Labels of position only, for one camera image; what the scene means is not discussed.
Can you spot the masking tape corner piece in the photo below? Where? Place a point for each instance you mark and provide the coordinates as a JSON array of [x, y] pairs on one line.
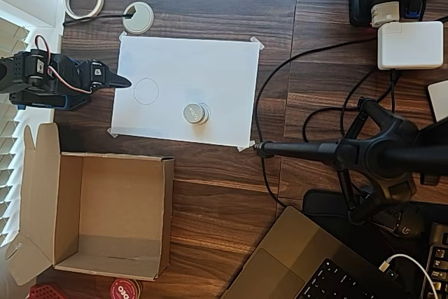
[[112, 133], [258, 43], [123, 36], [245, 146]]

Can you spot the open cardboard box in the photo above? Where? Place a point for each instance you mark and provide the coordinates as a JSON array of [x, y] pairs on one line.
[[115, 201]]

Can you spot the red round lid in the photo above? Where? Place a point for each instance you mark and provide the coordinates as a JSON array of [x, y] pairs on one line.
[[124, 290]]

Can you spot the black mouse pad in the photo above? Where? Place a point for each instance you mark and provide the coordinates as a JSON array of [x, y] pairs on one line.
[[322, 204]]

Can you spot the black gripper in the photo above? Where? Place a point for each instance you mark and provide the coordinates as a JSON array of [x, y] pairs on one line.
[[99, 75]]

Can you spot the black camera tripod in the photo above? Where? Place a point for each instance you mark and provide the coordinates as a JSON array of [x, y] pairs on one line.
[[378, 155]]

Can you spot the small round metal tin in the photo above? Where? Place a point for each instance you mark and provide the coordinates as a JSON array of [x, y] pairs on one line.
[[194, 113]]

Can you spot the white paper sheet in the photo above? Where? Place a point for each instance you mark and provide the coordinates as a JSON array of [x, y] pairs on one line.
[[210, 68]]

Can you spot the black keyboard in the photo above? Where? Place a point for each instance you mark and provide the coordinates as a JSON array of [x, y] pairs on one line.
[[439, 267]]

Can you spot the small white plug charger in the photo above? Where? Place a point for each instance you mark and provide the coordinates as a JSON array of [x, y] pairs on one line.
[[385, 13]]

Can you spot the blue plug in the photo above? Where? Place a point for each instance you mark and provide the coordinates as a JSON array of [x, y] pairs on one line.
[[413, 12]]

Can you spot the white laptop power adapter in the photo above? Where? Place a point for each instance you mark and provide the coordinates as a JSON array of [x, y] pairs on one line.
[[409, 45]]

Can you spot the black computer mouse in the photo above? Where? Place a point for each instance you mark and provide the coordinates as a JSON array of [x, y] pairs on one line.
[[409, 225]]

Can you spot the grey laptop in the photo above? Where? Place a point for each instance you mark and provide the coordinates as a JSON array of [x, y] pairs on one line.
[[287, 253]]

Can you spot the silver flat device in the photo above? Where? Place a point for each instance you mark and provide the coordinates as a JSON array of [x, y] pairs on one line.
[[439, 101]]

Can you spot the cream vertical window blind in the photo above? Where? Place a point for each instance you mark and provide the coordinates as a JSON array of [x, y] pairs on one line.
[[7, 155]]

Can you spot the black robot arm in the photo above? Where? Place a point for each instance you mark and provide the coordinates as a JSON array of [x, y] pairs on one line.
[[21, 71]]

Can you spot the red plastic basket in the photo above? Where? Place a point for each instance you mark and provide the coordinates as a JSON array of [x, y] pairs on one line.
[[43, 292]]

